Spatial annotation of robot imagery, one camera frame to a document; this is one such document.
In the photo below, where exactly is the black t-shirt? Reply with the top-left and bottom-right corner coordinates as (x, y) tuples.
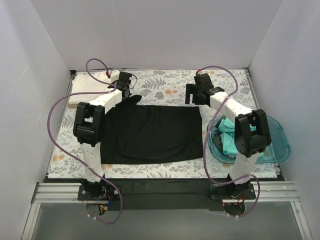
(100, 95), (203, 165)

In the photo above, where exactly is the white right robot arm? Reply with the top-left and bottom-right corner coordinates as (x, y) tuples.
(185, 72), (272, 199)

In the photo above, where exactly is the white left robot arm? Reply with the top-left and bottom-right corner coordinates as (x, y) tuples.
(73, 71), (134, 200)

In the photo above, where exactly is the folded white t-shirt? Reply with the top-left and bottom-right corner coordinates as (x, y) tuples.
(68, 71), (111, 105)

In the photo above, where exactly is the teal t-shirt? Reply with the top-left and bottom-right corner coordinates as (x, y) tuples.
(217, 118), (265, 158)

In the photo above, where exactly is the teal plastic basket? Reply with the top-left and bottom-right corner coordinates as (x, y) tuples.
(207, 116), (290, 164)

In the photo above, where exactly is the brown cardboard board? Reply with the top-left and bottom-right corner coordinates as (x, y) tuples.
(67, 102), (77, 108)

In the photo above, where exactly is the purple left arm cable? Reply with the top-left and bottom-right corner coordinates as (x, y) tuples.
(47, 58), (124, 224)

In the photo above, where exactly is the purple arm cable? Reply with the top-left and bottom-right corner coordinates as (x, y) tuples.
(47, 58), (124, 224)
(195, 65), (263, 219)

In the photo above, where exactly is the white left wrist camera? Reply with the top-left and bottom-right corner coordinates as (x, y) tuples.
(105, 70), (120, 83)

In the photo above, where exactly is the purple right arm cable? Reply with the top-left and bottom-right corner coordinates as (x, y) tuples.
(195, 65), (263, 219)

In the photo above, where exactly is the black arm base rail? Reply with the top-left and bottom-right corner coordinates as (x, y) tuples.
(77, 178), (256, 211)

